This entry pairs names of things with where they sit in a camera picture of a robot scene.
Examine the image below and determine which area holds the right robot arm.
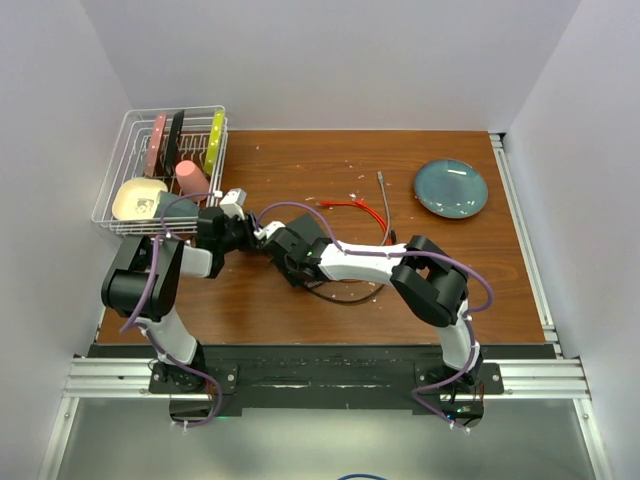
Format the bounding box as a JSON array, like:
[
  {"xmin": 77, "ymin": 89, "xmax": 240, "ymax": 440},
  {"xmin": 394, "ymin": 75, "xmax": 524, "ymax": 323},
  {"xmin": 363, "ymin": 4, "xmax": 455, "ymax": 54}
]
[{"xmin": 255, "ymin": 222, "xmax": 482, "ymax": 393}]

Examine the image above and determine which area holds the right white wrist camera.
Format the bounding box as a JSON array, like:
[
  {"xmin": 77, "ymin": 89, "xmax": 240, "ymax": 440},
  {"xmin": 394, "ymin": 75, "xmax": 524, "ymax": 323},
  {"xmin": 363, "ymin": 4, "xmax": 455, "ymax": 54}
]
[{"xmin": 254, "ymin": 221, "xmax": 285, "ymax": 242}]

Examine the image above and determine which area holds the dark teal cup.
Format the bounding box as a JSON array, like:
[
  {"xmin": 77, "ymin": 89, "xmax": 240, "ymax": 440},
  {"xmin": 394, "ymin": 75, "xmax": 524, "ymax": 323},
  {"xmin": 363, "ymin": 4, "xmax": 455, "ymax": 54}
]
[{"xmin": 154, "ymin": 191, "xmax": 200, "ymax": 219}]

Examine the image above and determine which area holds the pink plate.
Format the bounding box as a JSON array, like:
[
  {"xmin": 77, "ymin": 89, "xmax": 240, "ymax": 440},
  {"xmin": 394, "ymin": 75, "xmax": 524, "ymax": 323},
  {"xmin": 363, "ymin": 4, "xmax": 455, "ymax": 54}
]
[{"xmin": 143, "ymin": 112, "xmax": 168, "ymax": 178}]

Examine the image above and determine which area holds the red ethernet cable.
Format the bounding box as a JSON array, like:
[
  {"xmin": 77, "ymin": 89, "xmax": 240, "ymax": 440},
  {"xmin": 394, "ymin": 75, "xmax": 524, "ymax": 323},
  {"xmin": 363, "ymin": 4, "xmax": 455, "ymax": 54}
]
[{"xmin": 314, "ymin": 197, "xmax": 393, "ymax": 241}]

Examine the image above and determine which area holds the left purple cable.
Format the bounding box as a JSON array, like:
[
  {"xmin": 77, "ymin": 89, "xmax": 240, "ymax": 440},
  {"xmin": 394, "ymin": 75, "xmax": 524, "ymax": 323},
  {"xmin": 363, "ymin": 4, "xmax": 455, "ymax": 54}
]
[{"xmin": 118, "ymin": 191, "xmax": 224, "ymax": 427}]

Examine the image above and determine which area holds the grey ethernet cable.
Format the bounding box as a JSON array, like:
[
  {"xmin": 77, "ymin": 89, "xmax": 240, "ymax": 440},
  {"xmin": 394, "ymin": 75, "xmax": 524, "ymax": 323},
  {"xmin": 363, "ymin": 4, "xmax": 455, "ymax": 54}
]
[{"xmin": 375, "ymin": 170, "xmax": 396, "ymax": 246}]

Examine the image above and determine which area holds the pink cup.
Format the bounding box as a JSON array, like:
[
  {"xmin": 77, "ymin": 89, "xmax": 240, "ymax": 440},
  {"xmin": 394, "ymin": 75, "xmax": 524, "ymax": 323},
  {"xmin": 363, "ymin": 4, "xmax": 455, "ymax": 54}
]
[{"xmin": 175, "ymin": 160, "xmax": 209, "ymax": 202}]

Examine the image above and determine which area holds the white wire dish rack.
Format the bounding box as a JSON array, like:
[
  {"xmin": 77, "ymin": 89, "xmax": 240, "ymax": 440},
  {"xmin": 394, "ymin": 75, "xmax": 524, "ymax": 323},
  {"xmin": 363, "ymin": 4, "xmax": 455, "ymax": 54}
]
[{"xmin": 91, "ymin": 105, "xmax": 228, "ymax": 235}]

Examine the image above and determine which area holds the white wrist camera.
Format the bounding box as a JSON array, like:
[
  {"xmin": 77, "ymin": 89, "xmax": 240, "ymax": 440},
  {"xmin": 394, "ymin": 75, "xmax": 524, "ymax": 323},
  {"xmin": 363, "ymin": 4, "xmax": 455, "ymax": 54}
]
[
  {"xmin": 254, "ymin": 221, "xmax": 285, "ymax": 242},
  {"xmin": 218, "ymin": 188, "xmax": 247, "ymax": 220}
]

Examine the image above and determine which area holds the cream square bowl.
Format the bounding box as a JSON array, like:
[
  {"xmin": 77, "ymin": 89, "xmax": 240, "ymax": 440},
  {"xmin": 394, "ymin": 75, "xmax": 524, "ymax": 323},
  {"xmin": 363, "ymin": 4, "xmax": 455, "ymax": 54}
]
[{"xmin": 111, "ymin": 177, "xmax": 168, "ymax": 221}]

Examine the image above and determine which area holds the teal ceramic plate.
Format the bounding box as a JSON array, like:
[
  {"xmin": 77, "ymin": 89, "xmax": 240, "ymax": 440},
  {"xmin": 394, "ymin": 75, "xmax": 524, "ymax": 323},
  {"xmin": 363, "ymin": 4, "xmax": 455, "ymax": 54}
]
[{"xmin": 413, "ymin": 158, "xmax": 489, "ymax": 220}]

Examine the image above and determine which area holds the black plate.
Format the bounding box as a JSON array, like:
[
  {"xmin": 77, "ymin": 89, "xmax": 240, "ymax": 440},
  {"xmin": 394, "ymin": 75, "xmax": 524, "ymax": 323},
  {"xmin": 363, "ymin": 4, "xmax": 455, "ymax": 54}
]
[{"xmin": 163, "ymin": 110, "xmax": 185, "ymax": 176}]

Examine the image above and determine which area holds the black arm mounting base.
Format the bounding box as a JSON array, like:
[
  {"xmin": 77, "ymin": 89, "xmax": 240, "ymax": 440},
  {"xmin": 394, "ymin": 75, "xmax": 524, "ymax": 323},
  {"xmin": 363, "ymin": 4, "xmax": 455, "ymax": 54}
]
[{"xmin": 88, "ymin": 345, "xmax": 555, "ymax": 421}]

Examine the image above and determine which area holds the black ethernet cable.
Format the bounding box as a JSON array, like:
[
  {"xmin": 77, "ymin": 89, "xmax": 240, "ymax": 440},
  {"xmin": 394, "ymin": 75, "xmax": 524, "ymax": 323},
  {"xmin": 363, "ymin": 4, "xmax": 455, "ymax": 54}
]
[{"xmin": 304, "ymin": 228, "xmax": 399, "ymax": 305}]

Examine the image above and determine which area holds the black network switch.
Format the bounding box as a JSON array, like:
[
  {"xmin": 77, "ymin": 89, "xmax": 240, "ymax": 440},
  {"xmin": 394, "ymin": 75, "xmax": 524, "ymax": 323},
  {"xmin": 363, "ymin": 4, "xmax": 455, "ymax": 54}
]
[{"xmin": 271, "ymin": 214, "xmax": 331, "ymax": 287}]

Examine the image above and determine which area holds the yellow-green plate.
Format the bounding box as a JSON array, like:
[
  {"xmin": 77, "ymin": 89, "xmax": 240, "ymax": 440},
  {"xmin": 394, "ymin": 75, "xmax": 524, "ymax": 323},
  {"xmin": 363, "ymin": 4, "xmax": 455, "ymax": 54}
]
[{"xmin": 203, "ymin": 110, "xmax": 225, "ymax": 176}]

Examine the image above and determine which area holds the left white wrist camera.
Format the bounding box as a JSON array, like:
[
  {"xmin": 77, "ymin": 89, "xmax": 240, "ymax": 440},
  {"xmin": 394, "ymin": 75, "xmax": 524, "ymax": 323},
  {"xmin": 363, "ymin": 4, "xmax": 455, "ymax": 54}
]
[{"xmin": 218, "ymin": 188, "xmax": 247, "ymax": 220}]

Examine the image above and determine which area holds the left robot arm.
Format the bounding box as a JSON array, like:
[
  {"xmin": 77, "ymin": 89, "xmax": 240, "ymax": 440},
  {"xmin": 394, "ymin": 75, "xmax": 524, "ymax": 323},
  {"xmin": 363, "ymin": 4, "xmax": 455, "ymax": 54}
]
[{"xmin": 101, "ymin": 207, "xmax": 257, "ymax": 393}]

